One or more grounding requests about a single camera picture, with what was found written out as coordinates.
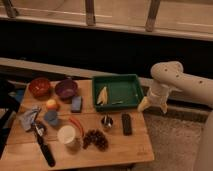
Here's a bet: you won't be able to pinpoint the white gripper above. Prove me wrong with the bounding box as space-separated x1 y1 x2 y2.
138 81 169 114

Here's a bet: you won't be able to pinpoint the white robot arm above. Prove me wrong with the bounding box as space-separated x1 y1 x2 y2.
138 61 213 171

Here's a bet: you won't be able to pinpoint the green plastic tray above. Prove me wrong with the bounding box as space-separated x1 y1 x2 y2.
92 74 144 111

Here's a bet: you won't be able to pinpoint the small metal cup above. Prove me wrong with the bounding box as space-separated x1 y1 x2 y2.
101 115 113 129

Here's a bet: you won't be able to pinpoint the yellow banana pieces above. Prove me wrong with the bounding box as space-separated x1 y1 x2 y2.
97 87 108 105

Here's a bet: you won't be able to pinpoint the red chili pepper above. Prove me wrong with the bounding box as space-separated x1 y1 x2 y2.
69 116 84 138

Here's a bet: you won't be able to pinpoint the purple bowl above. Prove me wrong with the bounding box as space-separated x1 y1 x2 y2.
55 79 78 99

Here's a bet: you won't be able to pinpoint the white cup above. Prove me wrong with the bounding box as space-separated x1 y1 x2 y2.
57 125 76 146

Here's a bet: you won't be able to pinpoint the wooden table board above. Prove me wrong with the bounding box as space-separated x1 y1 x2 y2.
0 80 154 171

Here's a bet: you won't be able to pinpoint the red yellow apple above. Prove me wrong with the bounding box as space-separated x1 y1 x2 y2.
46 99 59 110

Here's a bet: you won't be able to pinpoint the red bowl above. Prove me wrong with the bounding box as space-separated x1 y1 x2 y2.
28 77 51 97

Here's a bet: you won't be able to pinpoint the grey crumpled cloth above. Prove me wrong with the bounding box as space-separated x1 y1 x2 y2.
18 106 41 131

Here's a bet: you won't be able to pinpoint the black handled peeler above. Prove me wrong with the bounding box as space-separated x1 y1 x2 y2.
32 122 56 167

